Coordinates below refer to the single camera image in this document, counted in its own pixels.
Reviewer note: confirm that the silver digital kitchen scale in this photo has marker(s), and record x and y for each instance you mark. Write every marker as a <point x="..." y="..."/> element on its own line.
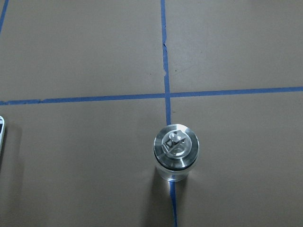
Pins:
<point x="2" y="132"/>

